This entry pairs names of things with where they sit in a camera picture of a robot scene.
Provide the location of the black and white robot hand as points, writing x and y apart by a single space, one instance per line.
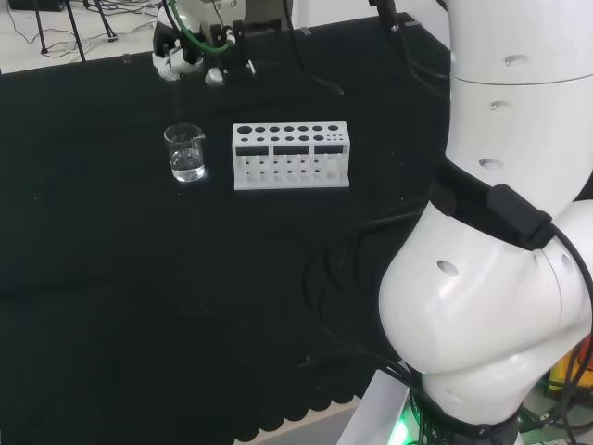
231 51

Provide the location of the clear glass beaker with liquid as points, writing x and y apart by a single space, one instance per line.
185 157

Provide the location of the white test tube rack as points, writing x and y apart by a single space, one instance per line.
289 157

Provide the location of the dark grey equipment box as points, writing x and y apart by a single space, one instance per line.
266 18

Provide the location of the black tripod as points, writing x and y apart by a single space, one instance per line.
76 37

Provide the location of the black box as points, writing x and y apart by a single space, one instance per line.
37 4

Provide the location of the black bench cloth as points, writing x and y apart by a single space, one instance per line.
139 278

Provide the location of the yellow stop button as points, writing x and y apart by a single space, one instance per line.
560 371

